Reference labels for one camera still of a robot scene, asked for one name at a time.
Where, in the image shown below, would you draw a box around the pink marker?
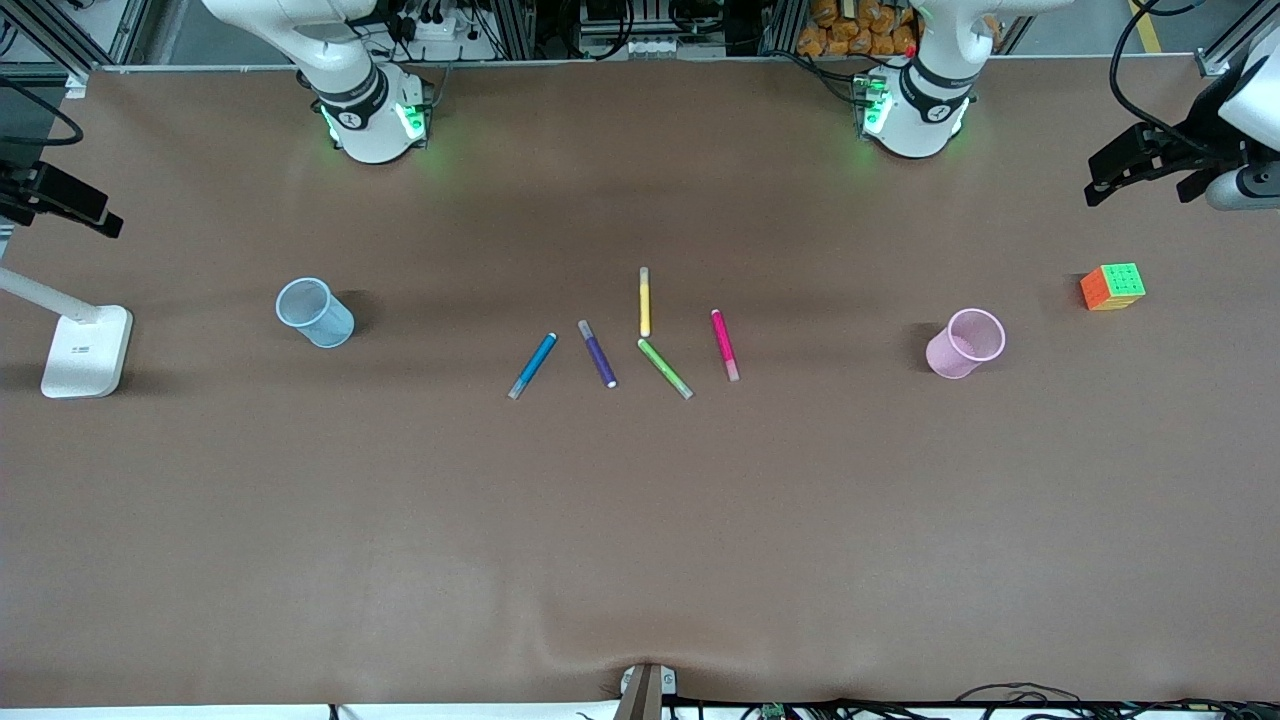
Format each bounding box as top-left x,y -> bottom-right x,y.
710,309 -> 741,383

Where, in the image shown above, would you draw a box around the blue marker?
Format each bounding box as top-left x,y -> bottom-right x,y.
508,332 -> 558,401

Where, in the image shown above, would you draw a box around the colourful puzzle cube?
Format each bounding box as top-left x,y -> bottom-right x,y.
1079,263 -> 1147,312

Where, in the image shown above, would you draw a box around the white lamp stand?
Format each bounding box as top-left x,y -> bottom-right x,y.
0,265 -> 134,400

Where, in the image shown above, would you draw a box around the pink mesh cup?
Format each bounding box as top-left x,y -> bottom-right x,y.
925,308 -> 1006,380

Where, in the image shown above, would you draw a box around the light blue mesh cup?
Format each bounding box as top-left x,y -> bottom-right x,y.
275,277 -> 356,349

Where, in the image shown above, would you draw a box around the orange snack bag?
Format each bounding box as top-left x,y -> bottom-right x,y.
797,0 -> 918,57

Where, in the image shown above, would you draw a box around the white power strip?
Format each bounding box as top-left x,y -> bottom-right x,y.
405,10 -> 501,63

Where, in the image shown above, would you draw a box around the green marker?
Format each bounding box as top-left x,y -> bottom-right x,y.
637,338 -> 694,401

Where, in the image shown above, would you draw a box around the purple marker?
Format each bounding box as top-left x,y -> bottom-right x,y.
577,320 -> 618,389

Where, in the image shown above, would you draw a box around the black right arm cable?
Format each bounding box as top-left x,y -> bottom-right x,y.
0,75 -> 84,148

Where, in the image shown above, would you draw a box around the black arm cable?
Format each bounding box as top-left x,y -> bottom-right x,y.
1108,0 -> 1216,151
0,75 -> 84,148

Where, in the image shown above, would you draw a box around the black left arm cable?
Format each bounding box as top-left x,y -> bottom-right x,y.
1108,0 -> 1216,151

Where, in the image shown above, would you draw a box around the aluminium frame post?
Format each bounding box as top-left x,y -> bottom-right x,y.
1195,0 -> 1280,78
0,0 -> 151,76

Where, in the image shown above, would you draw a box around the black floor cables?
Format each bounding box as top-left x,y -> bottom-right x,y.
665,683 -> 1280,720

